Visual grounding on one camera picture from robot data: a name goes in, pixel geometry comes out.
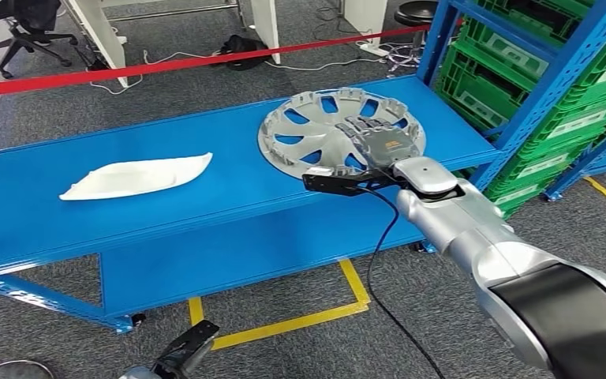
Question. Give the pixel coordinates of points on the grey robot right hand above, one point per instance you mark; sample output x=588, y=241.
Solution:
x=386, y=146

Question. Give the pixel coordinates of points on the silver wheel hubcap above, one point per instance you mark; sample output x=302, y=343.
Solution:
x=313, y=131

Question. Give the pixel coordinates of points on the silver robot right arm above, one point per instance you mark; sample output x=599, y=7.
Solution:
x=470, y=230

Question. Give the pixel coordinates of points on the blue metal shelf rack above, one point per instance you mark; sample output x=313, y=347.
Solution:
x=230, y=157

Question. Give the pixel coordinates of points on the white plastic trim part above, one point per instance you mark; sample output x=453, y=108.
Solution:
x=135, y=178

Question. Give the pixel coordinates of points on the white power strip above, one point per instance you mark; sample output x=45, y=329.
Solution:
x=373, y=49

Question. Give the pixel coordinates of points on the white desk leg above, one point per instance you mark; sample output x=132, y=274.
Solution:
x=102, y=36
x=365, y=18
x=266, y=26

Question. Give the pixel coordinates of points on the black round stool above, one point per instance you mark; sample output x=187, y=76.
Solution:
x=415, y=13

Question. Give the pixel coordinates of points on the black bag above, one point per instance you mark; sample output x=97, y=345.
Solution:
x=240, y=49

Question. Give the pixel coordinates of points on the yellow floor tape square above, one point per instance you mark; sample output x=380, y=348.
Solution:
x=282, y=327

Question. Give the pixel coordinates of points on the long red barrier belt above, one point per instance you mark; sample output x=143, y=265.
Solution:
x=177, y=65

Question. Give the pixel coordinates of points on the grey desk crossbar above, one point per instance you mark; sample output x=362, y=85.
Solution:
x=177, y=11

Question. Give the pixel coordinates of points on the black office chair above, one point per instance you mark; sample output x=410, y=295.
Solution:
x=26, y=26

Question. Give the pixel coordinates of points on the chrome stanchion with round base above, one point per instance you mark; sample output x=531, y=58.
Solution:
x=10, y=371

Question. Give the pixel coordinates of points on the black right wrist camera bracket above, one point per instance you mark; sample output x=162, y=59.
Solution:
x=339, y=184

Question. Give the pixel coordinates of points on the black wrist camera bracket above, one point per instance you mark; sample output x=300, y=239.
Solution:
x=188, y=348
x=339, y=184

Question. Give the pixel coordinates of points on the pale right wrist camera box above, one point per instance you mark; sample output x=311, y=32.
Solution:
x=324, y=171

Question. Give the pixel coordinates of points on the black left wrist camera bracket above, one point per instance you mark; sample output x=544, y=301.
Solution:
x=188, y=348

